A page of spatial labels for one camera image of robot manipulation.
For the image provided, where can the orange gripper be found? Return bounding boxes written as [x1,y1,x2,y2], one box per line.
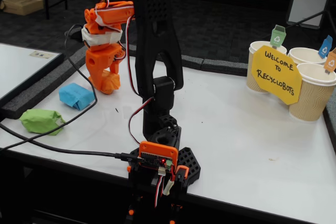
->
[85,42,127,91]

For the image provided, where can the orange paper ball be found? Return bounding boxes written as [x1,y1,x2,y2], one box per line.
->
[101,70,121,95]

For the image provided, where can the blue paper ball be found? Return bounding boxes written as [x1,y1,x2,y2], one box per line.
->
[58,82,96,111]

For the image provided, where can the green paper ball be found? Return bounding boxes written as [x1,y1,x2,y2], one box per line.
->
[19,108,68,136]

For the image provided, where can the black robot base with clamp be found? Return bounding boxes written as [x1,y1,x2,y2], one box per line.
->
[125,140,202,224]

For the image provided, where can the long dark grey foam strip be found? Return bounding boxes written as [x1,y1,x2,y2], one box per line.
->
[1,39,103,120]

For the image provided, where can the white tape label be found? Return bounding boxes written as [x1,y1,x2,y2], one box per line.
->
[29,50,55,59]

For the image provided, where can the black framed whiteboard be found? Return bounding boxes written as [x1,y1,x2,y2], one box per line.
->
[0,42,65,108]

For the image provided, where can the orange controller board housing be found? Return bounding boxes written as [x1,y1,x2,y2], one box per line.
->
[138,141,179,168]

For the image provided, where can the cardboard box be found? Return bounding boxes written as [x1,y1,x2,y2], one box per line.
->
[0,0,45,16]

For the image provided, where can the short dark grey foam strip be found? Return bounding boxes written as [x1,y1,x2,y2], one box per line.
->
[201,58,249,77]

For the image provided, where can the paper cup with green label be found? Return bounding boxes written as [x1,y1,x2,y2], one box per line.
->
[246,40,288,94]

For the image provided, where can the yellow handwritten welcome sign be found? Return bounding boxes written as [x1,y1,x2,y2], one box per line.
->
[250,45,303,105]

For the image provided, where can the green recycling bin label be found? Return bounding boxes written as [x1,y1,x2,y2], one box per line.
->
[269,24,287,50]

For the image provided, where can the paper cup with blue label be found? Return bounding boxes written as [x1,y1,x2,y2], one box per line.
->
[287,47,328,65]

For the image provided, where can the paper cup with orange label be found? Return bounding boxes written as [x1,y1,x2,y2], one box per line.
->
[288,62,336,122]

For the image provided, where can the blue recycling bin label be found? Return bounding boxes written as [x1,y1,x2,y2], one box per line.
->
[317,35,333,59]

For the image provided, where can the orange recycling bin label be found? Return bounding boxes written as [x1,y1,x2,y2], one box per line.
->
[323,47,336,75]

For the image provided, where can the black camera cable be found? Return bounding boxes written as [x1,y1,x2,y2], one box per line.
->
[0,24,98,153]

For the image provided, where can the tricolour servo cable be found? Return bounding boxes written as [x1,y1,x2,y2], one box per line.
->
[153,167,175,208]
[125,15,156,146]

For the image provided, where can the black USB controller cable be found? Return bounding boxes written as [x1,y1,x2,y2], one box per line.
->
[0,123,144,163]

